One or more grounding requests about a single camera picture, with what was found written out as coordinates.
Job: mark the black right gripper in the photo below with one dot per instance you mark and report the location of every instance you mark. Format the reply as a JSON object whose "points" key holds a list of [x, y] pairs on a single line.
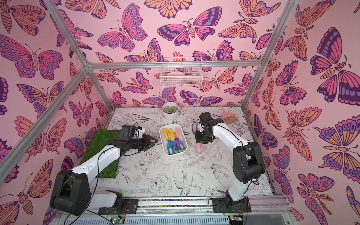
{"points": [[201, 138]]}

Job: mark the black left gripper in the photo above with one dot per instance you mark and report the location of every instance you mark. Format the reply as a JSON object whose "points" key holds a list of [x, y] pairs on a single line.
{"points": [[147, 143]]}

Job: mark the blue rake yellow handle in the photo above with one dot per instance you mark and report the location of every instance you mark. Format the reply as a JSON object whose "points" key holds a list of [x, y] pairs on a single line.
{"points": [[164, 132], [170, 143], [172, 134]]}

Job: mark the purple rake pink handle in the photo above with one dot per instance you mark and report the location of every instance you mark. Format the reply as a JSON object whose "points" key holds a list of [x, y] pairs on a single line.
{"points": [[179, 145]]}

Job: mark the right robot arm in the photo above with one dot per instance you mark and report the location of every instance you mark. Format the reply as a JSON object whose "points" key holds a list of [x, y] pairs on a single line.
{"points": [[247, 164]]}

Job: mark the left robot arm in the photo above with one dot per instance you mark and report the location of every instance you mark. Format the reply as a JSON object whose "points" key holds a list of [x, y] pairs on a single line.
{"points": [[72, 193]]}

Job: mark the white storage tray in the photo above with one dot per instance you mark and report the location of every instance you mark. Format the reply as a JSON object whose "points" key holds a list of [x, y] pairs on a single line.
{"points": [[164, 141]]}

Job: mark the pink hand brush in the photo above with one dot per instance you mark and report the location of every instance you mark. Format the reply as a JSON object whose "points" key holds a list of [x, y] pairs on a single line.
{"points": [[228, 117]]}

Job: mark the white plant pot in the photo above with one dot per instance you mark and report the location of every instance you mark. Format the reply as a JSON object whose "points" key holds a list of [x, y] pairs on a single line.
{"points": [[170, 111]]}

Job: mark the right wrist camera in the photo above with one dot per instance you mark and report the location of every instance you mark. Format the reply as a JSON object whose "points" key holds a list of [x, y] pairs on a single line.
{"points": [[205, 118]]}

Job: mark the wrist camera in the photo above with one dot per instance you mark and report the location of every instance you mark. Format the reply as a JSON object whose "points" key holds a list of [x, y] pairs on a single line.
{"points": [[131, 132], [205, 118]]}

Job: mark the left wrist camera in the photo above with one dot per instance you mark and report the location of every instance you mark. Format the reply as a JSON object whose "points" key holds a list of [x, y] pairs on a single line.
{"points": [[131, 132]]}

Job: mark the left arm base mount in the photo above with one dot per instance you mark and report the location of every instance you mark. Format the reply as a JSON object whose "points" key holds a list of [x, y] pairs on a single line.
{"points": [[127, 206]]}

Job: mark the white wire basket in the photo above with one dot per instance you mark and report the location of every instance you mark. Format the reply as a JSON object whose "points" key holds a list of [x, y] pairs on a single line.
{"points": [[181, 72]]}

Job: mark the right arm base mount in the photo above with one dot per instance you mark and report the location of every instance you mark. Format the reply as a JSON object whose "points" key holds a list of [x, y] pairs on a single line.
{"points": [[226, 205]]}

